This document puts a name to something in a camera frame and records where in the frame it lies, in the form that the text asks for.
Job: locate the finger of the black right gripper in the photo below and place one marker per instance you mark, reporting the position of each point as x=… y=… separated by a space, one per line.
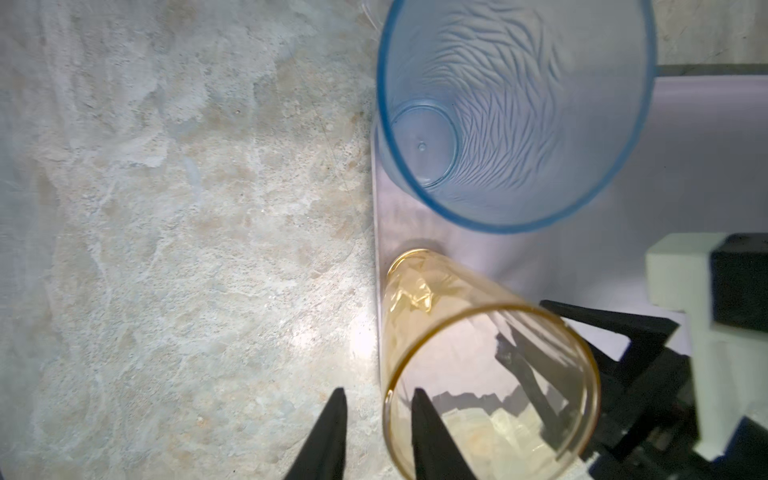
x=544 y=364

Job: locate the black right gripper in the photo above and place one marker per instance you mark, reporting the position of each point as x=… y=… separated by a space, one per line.
x=700 y=415

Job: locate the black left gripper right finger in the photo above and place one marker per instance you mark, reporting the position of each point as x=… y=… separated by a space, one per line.
x=436 y=455

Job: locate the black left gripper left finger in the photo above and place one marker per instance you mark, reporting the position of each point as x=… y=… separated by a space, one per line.
x=323 y=455

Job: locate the yellow transparent tall glass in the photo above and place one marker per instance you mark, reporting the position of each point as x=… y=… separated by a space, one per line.
x=438 y=322

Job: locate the lilac plastic tray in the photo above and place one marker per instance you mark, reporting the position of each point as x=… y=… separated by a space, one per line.
x=700 y=166

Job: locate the blue transparent tall glass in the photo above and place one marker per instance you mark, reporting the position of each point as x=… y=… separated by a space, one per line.
x=506 y=116

